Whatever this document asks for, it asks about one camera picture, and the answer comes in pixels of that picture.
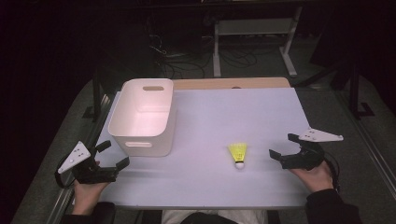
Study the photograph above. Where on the person's right hand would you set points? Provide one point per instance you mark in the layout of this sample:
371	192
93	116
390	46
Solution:
314	179

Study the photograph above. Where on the person's left hand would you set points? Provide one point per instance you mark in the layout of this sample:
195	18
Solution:
87	196

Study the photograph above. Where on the yellow shuttlecock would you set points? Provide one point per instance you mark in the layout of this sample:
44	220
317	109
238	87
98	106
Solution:
237	152

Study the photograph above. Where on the black metal stand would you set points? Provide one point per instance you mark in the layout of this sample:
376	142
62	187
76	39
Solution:
354	93
97	93

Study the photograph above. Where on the white desk frame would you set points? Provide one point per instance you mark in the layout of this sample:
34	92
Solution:
253	27

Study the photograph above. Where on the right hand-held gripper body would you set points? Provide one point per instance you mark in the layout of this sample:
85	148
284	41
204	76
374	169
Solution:
303	157

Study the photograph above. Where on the white plastic storage bin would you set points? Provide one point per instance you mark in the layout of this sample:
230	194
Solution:
141	123

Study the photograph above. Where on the person's lap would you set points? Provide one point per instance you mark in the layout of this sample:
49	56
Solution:
243	217

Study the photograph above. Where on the metal floor rail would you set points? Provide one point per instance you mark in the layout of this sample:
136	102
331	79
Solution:
60	205
373	155

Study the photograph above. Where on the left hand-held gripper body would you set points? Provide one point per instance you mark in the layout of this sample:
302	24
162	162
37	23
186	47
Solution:
93	174

